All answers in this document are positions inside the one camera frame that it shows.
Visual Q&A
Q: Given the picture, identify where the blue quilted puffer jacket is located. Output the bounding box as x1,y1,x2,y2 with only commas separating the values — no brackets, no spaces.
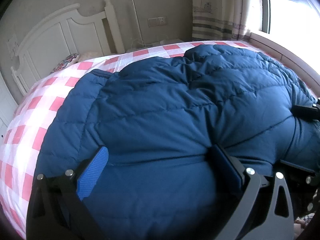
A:
27,45,319,239

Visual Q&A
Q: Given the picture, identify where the pink white checkered bed sheet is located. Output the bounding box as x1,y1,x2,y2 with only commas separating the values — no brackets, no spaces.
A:
1,42,253,239

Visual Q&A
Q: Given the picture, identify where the colourful patterned pillow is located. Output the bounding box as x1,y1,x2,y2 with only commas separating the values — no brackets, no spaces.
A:
50,53,79,74

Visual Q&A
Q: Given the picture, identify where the cream fluffy pillow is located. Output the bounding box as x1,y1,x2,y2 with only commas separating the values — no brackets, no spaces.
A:
78,51,101,62

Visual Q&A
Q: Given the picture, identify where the white wardrobe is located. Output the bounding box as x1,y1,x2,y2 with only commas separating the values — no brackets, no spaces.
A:
0,74,17,143

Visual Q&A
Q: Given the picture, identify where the white bedside table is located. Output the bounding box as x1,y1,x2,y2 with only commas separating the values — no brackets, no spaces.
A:
126,38,183,53

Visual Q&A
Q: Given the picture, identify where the white wooden headboard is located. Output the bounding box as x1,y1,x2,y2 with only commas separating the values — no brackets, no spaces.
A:
11,0,125,95

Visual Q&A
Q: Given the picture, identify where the brown wooden window sill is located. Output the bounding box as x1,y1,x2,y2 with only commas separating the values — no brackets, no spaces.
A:
249,31,319,96

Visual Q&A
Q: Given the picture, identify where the white standing lamp pole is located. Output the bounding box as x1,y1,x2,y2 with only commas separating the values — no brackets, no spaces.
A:
131,0,145,45

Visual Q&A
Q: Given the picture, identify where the dark framed window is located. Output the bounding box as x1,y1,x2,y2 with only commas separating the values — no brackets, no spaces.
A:
260,0,320,38

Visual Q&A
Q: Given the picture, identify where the patterned beige curtain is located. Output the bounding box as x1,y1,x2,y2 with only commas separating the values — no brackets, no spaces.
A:
192,0,263,41

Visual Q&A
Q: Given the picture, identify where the wall power socket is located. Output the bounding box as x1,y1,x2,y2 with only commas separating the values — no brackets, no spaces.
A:
148,16,168,27

